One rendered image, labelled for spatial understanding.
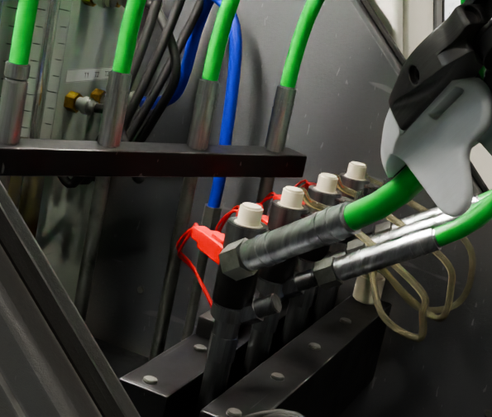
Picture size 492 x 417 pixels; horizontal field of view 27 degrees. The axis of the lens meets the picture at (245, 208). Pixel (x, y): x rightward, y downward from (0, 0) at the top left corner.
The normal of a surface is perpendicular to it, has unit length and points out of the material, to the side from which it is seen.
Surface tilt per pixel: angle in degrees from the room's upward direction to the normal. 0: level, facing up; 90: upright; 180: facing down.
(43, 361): 49
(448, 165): 101
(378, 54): 90
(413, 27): 76
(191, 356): 0
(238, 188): 90
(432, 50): 94
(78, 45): 90
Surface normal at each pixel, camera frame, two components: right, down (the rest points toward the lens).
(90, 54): 0.90, 0.28
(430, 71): -0.83, 0.13
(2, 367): -0.40, 0.15
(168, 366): 0.20, -0.95
